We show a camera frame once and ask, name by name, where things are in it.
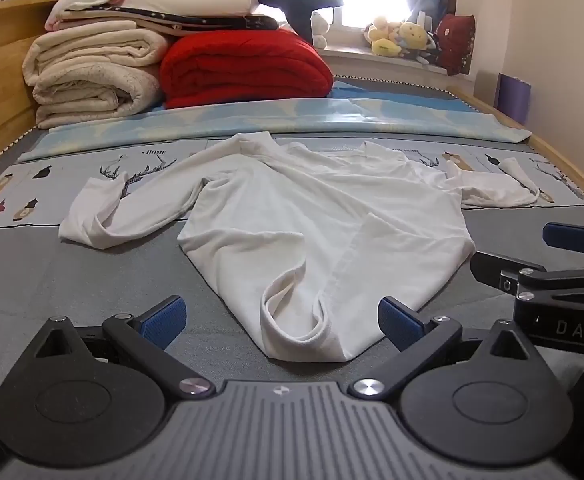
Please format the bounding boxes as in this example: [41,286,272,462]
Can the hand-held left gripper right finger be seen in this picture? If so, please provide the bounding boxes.
[347,297,540,402]

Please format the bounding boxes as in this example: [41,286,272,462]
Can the white bear plush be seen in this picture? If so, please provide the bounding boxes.
[311,10,329,48]

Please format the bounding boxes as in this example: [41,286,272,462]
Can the light blue patterned blanket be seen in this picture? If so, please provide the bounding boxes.
[17,95,533,163]

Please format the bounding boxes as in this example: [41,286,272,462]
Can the yellow round-face plush toy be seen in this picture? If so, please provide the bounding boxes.
[399,20,430,53]

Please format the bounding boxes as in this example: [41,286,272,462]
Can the grey deer-print bed sheet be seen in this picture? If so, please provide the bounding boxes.
[0,130,584,396]

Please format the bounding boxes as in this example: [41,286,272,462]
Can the white window sill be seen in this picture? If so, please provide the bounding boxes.
[317,45,473,81]

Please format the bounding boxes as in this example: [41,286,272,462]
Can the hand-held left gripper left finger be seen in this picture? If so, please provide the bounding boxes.
[31,296,218,402]

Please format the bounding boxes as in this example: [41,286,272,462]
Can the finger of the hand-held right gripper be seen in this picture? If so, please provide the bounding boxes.
[470,251,584,311]
[543,222,584,257]

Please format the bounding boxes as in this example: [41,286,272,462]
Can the white long-sleeve shirt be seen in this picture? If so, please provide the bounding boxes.
[58,131,541,364]

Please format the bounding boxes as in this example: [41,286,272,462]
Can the red folded blanket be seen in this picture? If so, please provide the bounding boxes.
[159,29,334,110]

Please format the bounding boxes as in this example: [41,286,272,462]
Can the yellow-green plush toy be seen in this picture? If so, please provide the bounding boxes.
[367,15,403,57]

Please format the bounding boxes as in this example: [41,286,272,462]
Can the white and pink folded bedding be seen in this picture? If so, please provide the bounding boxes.
[59,4,279,37]

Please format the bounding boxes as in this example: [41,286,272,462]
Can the purple box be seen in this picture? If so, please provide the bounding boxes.
[497,72,531,126]

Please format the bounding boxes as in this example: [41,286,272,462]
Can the pale pink folded blanket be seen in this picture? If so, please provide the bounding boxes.
[44,7,140,32]

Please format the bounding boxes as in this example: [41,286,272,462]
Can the cream folded quilt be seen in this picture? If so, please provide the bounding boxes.
[22,26,173,130]

